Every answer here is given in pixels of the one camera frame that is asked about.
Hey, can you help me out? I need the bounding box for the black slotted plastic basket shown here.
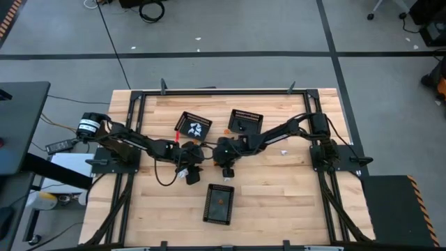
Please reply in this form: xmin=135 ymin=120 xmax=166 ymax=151
xmin=227 ymin=109 xmax=264 ymax=135
xmin=202 ymin=183 xmax=236 ymax=226
xmin=174 ymin=111 xmax=213 ymax=142

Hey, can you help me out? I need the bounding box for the black hazard-striped platform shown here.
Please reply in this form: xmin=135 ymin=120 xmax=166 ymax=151
xmin=360 ymin=174 xmax=442 ymax=248

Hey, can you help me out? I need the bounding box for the white and yellow container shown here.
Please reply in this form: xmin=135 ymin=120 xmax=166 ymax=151
xmin=26 ymin=190 xmax=59 ymax=211

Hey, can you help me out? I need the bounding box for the black hazard-striped floor mat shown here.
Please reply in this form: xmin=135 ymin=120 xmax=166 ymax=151
xmin=0 ymin=0 xmax=24 ymax=46

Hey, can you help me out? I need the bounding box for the black aluminium table frame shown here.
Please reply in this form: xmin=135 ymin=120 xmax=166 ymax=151
xmin=78 ymin=78 xmax=377 ymax=251

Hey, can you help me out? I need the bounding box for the black power adapter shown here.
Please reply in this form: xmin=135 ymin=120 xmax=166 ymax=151
xmin=45 ymin=138 xmax=78 ymax=155

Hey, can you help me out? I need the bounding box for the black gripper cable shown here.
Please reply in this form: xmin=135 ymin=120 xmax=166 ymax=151
xmin=154 ymin=153 xmax=180 ymax=187

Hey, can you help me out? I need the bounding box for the coiled black cable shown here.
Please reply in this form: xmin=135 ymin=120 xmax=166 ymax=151
xmin=138 ymin=0 xmax=166 ymax=24

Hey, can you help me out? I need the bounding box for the black equipment box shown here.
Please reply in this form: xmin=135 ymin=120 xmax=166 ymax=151
xmin=118 ymin=0 xmax=168 ymax=8

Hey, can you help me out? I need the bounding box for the black desk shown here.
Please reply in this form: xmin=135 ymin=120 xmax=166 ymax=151
xmin=0 ymin=82 xmax=52 ymax=175

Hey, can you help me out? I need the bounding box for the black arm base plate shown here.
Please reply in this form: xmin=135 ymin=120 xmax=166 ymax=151
xmin=309 ymin=144 xmax=374 ymax=172
xmin=85 ymin=146 xmax=142 ymax=174

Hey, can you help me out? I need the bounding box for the black and orange object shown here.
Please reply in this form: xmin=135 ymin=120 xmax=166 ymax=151
xmin=420 ymin=57 xmax=446 ymax=102

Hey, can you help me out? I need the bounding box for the office chair base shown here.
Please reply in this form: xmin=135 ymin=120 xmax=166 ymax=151
xmin=367 ymin=0 xmax=408 ymax=21

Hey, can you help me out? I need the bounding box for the black floor equipment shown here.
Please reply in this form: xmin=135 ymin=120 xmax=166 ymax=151
xmin=407 ymin=0 xmax=446 ymax=48

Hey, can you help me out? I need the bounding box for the long black floor cable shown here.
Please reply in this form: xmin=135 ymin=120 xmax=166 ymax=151
xmin=95 ymin=0 xmax=132 ymax=90

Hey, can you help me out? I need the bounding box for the white box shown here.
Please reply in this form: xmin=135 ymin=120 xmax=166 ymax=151
xmin=41 ymin=152 xmax=95 ymax=195

